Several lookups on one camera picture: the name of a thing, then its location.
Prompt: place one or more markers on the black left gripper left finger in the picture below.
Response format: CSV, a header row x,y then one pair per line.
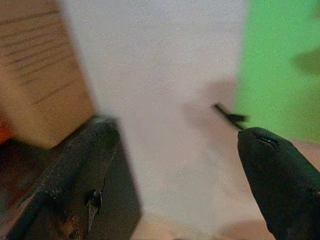
x,y
75,170

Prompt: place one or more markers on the black tape strip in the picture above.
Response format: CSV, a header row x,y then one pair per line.
x,y
231,116

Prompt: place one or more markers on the green wall sheet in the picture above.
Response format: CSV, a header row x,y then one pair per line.
x,y
275,62

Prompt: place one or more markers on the brown cardboard box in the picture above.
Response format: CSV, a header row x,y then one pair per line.
x,y
42,75

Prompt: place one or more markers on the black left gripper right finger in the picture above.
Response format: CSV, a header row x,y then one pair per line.
x,y
280,180

